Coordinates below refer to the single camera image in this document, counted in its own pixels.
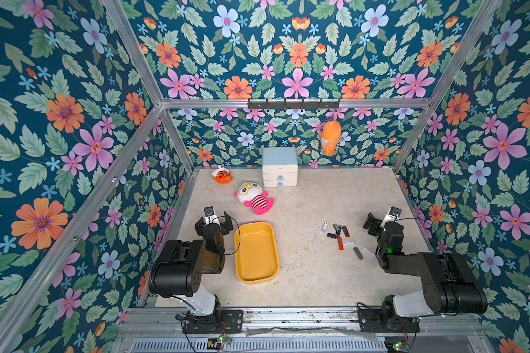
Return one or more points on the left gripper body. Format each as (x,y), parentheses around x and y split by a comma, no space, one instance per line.
(221,229)

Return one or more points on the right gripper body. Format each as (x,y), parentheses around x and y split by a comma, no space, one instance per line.
(375,224)

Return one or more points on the grey usb flash drive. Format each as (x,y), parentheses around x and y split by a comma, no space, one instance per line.
(358,253)

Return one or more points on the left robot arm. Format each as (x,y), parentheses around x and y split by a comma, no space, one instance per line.
(177,272)

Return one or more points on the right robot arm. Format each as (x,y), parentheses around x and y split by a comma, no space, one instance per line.
(448,286)

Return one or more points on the dark red usb flash drive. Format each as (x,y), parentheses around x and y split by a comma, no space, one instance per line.
(345,231)

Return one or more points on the yellow plastic storage box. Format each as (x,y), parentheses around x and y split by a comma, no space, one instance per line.
(256,254)

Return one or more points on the white pink plush toy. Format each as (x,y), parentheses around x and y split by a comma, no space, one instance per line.
(253,196)

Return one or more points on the small orange tiger toy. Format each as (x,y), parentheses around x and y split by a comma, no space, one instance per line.
(222,176)

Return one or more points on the white blue mini drawer cabinet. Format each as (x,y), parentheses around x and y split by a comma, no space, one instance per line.
(279,167)

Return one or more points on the orange hanging plush toy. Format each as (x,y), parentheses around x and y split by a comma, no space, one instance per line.
(330,137)

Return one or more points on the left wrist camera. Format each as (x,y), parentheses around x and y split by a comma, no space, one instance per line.
(209,214)

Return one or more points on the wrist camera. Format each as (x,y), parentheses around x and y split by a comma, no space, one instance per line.
(393,214)
(209,214)

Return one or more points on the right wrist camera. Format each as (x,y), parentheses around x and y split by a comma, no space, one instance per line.
(393,214)

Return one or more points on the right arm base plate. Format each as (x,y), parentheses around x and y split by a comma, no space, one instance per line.
(373,320)

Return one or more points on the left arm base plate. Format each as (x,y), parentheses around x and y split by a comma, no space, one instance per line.
(222,321)

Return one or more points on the black wall hook rail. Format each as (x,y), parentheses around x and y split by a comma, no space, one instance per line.
(298,104)

